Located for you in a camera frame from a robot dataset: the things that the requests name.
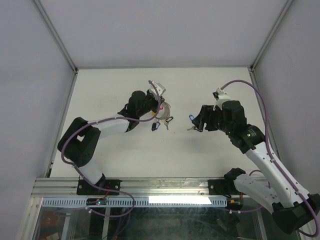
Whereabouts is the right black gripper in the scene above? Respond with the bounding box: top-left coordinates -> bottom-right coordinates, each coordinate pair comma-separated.
191,104 -> 233,135

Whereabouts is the keyring with yellow handle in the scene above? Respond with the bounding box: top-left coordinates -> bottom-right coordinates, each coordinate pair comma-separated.
151,101 -> 171,123

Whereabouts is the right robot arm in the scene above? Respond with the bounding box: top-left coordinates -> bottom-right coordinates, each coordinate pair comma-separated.
191,100 -> 320,234

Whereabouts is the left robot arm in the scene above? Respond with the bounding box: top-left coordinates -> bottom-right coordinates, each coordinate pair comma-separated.
57,88 -> 164,195

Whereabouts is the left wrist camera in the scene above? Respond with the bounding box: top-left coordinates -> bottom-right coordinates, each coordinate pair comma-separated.
148,80 -> 166,98

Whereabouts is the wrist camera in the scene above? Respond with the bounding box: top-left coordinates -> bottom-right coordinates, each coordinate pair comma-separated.
212,87 -> 231,109
148,80 -> 166,98

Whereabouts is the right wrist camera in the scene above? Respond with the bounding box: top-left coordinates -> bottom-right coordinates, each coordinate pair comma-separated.
212,87 -> 231,109

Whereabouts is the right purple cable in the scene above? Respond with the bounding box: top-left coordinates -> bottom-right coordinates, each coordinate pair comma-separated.
219,79 -> 318,236

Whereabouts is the right aluminium frame post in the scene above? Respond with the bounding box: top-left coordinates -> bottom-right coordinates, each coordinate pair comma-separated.
249,0 -> 296,72

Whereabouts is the aluminium frame post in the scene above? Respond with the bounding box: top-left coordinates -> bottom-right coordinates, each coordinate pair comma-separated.
249,0 -> 296,72
31,0 -> 78,74

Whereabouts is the white slotted cable duct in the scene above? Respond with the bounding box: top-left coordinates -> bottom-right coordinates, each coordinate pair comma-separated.
42,196 -> 227,208

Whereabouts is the aluminium mounting rail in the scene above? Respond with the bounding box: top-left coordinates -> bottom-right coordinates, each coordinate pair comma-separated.
31,176 -> 283,198

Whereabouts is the left aluminium frame post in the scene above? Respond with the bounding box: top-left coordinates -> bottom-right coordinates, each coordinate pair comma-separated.
31,0 -> 78,74

